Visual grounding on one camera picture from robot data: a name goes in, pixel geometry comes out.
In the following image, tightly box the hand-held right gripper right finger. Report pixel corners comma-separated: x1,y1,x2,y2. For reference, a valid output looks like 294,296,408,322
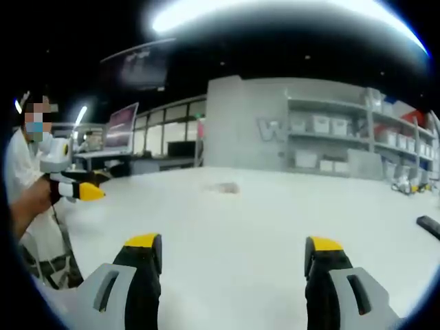
304,235,402,330

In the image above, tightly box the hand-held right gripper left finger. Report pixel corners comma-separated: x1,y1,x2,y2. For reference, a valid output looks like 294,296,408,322
78,232,163,330

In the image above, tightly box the clear resealable bag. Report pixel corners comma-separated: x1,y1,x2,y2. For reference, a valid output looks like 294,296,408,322
205,181,241,196

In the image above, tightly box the person's left hand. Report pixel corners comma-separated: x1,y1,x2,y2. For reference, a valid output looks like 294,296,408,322
19,173,58,217

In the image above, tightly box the grey desk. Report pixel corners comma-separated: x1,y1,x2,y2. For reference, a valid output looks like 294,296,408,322
73,151,132,177

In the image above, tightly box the person in white shirt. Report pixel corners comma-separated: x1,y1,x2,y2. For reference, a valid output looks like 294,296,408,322
5,130,72,272

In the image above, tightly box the long ceiling light strip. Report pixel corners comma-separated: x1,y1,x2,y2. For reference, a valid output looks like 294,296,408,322
73,105,89,134

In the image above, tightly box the desk monitor with purple picture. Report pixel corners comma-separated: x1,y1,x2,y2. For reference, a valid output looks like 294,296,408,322
104,102,140,151

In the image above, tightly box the small black monitor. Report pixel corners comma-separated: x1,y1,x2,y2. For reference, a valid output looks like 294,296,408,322
166,140,197,160

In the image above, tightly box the black flat device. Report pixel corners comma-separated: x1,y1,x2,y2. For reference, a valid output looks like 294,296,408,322
416,215,440,241

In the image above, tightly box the grey leaning board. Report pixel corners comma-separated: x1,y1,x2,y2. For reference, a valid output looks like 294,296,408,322
346,148,384,181

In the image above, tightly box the hanging dark screen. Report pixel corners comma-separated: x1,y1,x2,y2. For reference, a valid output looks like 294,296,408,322
99,37,177,92

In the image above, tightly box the spare gripper with yellow tips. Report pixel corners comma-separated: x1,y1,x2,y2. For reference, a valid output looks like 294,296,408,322
390,170,435,195

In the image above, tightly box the grey shelf unit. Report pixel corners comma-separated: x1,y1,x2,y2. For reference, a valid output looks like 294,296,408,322
285,86,440,182

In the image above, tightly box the row of white storage bins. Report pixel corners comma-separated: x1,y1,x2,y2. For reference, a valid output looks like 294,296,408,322
294,92,439,173

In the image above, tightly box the dark gripper cable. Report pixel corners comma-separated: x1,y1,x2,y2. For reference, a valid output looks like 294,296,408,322
50,202,83,286

